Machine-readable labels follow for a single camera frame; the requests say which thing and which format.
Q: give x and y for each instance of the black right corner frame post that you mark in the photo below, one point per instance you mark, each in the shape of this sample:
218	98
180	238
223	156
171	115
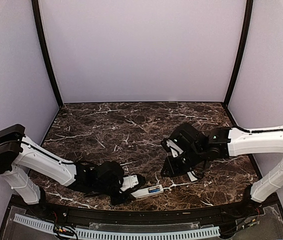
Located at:
240	51

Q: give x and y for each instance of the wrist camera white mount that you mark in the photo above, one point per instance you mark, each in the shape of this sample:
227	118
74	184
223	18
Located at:
130	182
171	147

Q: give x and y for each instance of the left small circuit board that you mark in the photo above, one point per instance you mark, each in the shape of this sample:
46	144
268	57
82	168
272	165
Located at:
62	231

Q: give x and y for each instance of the white remote control body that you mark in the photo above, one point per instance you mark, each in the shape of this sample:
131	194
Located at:
143	193

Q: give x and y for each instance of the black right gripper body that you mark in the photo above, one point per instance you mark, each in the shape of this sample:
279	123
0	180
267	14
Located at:
183	166

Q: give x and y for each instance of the small circuit board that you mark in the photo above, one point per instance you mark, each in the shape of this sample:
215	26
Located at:
250	223
62	231

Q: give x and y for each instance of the white remote battery cover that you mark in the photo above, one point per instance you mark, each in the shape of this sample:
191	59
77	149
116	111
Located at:
192	176

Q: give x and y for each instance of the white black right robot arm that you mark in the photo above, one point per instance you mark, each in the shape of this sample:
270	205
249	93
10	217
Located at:
189	147

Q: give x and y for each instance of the blue AAA battery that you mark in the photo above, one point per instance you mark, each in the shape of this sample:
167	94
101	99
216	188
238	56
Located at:
153	191

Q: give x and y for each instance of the white slotted cable duct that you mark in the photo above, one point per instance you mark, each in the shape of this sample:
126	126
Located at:
103	231

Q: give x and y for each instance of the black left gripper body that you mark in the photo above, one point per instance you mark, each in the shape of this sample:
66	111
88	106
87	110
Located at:
115	201

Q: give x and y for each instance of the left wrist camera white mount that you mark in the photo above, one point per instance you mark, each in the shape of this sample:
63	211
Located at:
130	182

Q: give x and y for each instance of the black curved front table rail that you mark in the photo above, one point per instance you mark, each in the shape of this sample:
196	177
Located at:
176	203

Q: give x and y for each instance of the black left corner frame post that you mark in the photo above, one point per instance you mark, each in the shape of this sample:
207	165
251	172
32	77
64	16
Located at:
45	52

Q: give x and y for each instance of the right small circuit board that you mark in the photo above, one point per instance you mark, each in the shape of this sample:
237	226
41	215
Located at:
250	223

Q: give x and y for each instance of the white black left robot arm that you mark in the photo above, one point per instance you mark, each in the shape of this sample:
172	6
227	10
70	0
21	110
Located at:
17	151

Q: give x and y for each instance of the black corner frame post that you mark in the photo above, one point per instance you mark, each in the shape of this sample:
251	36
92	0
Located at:
240	51
45	52

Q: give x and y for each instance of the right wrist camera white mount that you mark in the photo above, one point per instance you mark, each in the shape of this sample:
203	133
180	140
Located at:
171	147

